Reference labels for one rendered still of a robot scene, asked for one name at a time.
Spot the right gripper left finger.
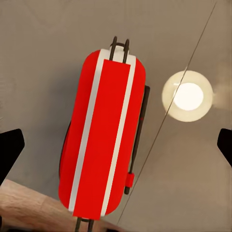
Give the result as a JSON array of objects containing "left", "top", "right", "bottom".
[{"left": 0, "top": 129, "right": 25, "bottom": 185}]

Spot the radio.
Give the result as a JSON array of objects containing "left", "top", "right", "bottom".
[{"left": 59, "top": 36, "right": 150, "bottom": 232}]

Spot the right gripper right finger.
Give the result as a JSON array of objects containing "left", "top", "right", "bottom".
[{"left": 217, "top": 129, "right": 232, "bottom": 166}]

